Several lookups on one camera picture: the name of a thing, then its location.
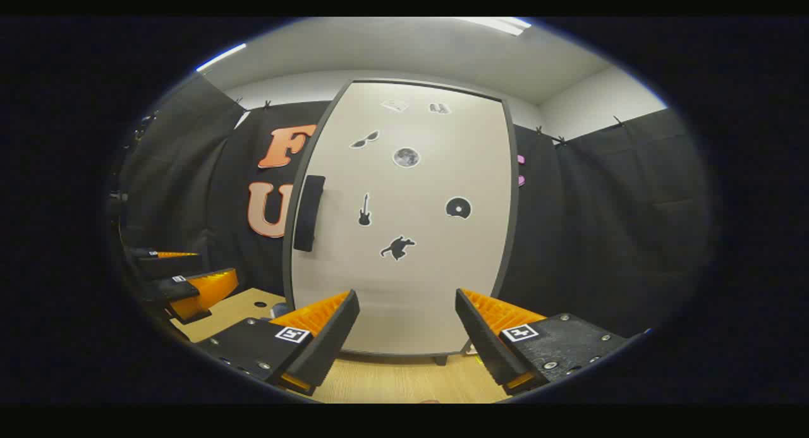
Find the grey cabinet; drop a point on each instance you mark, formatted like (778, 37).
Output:
(440, 360)

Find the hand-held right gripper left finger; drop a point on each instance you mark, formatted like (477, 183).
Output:
(332, 343)

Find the white cabinet door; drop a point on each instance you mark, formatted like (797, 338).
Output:
(430, 267)

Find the black backdrop cloth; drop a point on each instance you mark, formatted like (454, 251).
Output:
(600, 236)

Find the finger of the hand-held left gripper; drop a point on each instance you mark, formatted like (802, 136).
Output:
(189, 292)
(167, 263)

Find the ceiling light panel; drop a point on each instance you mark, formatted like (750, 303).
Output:
(221, 57)
(499, 24)

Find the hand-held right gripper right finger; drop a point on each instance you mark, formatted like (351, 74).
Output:
(483, 343)

